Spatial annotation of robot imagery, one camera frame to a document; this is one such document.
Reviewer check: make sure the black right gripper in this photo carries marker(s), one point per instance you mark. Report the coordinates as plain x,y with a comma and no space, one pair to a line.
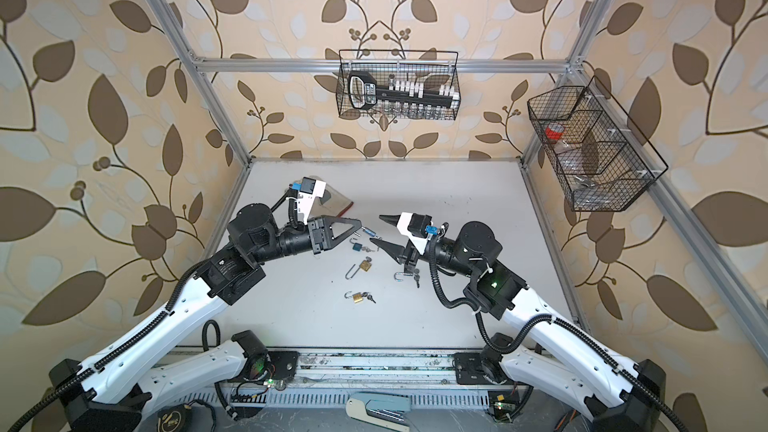
398,252

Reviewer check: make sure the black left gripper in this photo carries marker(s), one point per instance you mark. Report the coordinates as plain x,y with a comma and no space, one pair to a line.
319,233

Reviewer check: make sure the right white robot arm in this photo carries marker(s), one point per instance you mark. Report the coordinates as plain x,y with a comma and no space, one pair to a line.
527,339

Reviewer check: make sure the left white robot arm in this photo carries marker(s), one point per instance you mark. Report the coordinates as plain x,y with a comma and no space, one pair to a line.
118,387

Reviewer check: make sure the white work glove red cuff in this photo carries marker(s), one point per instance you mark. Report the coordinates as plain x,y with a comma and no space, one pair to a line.
334,203

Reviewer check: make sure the brass padlock long shackle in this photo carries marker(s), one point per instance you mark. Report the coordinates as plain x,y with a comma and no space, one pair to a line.
364,265

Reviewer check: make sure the black padlock with keys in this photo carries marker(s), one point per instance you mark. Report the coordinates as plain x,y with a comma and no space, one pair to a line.
408,273

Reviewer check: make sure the brass padlock with keys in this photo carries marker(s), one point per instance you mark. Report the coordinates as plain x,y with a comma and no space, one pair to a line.
359,297

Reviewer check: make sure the black socket set holder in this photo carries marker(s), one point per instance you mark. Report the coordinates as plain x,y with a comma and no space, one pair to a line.
365,93

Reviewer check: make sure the grey blue tool on floor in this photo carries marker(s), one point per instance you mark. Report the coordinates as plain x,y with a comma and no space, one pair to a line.
387,411

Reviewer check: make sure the red capped item in basket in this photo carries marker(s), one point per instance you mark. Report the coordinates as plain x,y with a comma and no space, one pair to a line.
553,132

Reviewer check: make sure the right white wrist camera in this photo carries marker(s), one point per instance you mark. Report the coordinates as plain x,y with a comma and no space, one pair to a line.
417,228

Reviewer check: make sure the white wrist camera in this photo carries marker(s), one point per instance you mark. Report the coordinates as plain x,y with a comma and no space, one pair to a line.
302,196
417,228

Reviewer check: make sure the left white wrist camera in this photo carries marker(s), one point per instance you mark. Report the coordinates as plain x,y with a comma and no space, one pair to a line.
302,196

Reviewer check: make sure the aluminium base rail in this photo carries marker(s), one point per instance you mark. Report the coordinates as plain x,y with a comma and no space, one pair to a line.
430,378

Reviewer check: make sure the black wire basket back wall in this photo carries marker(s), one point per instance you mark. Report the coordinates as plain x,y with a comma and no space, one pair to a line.
432,66

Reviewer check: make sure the black wire basket wall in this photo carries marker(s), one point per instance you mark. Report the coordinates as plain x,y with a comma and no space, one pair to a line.
432,66
603,162

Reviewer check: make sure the black wire basket right wall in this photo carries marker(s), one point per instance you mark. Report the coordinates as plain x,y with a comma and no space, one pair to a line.
603,162

